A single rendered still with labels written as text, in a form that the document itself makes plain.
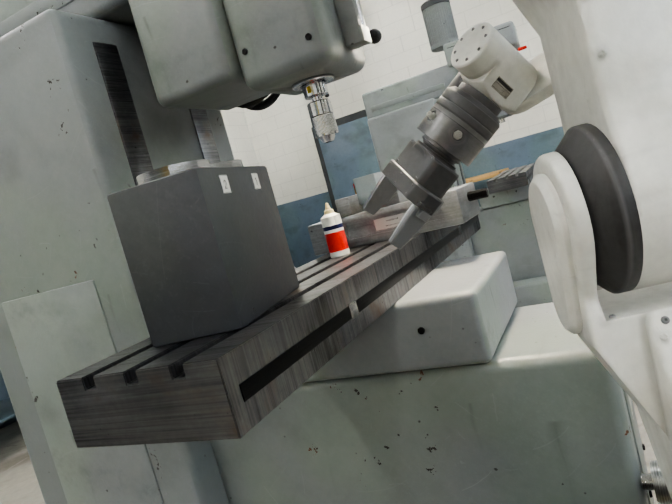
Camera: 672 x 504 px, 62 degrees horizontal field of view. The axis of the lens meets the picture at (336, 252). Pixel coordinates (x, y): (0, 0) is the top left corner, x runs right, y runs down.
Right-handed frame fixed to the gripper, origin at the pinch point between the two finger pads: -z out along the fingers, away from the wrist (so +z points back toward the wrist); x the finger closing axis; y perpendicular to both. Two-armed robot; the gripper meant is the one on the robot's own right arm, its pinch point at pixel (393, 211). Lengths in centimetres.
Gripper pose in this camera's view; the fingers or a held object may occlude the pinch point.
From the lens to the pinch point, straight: 80.5
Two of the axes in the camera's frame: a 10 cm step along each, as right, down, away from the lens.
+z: 5.8, -7.7, -2.5
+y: -7.6, -4.1, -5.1
